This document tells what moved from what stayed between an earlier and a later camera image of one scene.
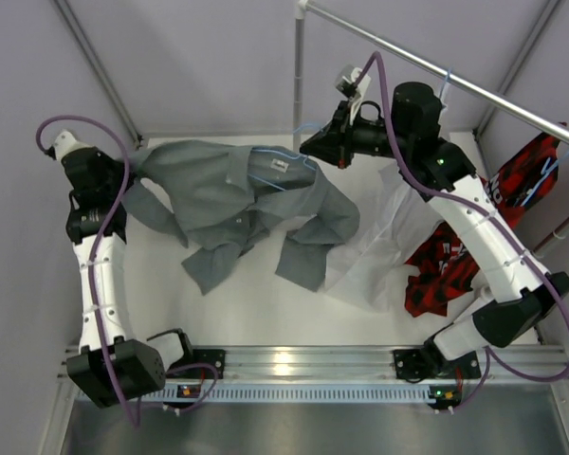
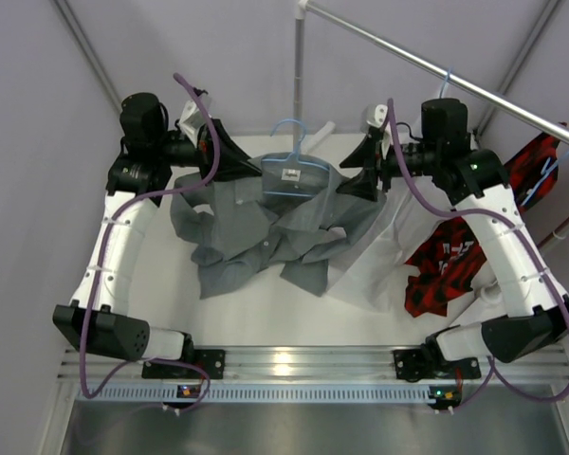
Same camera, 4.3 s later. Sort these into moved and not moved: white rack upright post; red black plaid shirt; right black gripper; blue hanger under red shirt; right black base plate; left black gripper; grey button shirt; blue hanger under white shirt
Moved: grey button shirt; right black gripper; left black gripper
Not moved: blue hanger under white shirt; red black plaid shirt; white rack upright post; right black base plate; blue hanger under red shirt
